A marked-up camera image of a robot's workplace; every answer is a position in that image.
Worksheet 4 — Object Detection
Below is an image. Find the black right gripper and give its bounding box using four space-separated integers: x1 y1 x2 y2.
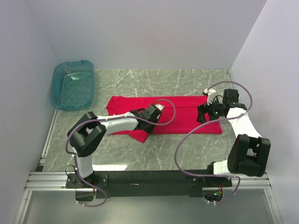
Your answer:
196 96 224 125

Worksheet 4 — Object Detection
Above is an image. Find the red t-shirt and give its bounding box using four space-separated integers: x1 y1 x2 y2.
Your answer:
106 96 222 143

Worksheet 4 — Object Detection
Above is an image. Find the teal transparent plastic bin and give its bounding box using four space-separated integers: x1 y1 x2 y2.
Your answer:
50 60 95 111

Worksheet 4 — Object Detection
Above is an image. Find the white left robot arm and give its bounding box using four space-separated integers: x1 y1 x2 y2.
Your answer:
66 104 164 188

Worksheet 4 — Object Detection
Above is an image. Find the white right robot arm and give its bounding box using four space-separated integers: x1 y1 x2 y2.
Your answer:
197 88 271 186

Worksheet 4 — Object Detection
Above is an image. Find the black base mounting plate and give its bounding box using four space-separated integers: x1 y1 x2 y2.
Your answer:
65 169 234 201

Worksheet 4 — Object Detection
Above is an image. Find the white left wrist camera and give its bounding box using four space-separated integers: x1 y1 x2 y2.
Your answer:
153 102 164 112

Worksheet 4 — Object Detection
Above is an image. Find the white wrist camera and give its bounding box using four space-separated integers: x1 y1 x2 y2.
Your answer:
203 88 217 105
153 102 164 112

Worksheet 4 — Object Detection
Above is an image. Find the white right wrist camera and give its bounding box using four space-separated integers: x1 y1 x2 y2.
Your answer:
203 88 217 105

